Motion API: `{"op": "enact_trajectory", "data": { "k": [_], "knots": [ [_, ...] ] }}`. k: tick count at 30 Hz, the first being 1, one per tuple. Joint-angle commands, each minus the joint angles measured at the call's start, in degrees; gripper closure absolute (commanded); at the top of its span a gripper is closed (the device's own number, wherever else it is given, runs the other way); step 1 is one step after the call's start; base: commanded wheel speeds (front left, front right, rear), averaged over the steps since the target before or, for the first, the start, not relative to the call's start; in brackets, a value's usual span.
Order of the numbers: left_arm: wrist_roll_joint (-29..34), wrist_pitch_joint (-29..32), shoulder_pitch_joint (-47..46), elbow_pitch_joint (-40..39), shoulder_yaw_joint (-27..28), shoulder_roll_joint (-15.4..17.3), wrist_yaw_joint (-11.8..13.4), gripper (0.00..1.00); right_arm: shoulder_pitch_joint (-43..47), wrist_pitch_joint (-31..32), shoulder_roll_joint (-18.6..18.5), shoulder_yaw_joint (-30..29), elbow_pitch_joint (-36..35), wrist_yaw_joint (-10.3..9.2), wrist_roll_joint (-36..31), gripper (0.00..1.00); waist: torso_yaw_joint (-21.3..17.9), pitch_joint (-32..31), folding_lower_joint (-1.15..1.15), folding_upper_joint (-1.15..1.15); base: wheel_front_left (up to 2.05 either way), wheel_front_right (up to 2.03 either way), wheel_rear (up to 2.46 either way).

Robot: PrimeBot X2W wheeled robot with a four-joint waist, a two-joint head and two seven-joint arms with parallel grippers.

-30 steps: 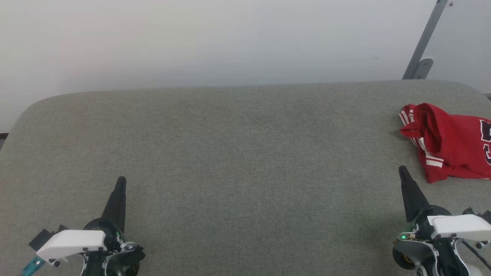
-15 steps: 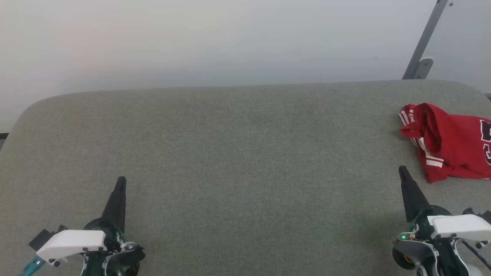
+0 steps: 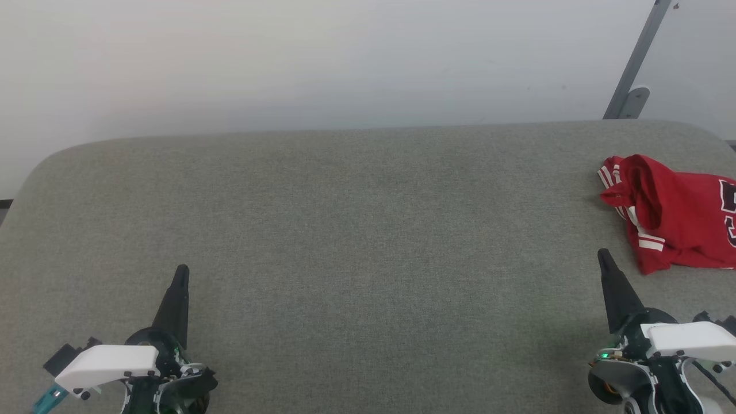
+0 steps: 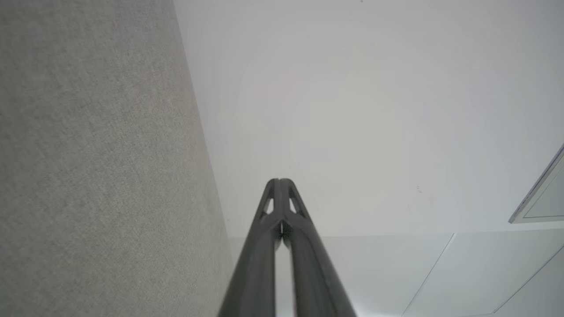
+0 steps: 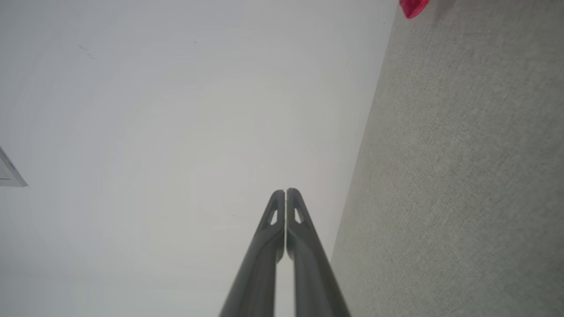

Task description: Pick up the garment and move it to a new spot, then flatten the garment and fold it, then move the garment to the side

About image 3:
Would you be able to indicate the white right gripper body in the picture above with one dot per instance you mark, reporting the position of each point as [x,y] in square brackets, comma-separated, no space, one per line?
[690,339]

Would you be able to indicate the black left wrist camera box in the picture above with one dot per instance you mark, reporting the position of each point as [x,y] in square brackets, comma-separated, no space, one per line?
[66,356]

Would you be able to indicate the red and white jersey shirt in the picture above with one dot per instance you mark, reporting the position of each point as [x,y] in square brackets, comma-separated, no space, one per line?
[684,213]

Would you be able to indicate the grey metal pole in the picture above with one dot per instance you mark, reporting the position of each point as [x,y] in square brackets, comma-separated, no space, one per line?
[638,57]

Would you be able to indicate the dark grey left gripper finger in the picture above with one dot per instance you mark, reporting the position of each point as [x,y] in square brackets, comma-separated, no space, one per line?
[172,310]

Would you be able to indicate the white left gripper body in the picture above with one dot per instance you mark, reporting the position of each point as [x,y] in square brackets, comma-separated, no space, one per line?
[109,362]

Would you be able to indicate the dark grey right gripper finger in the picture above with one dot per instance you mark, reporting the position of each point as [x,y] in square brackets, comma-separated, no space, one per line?
[621,293]

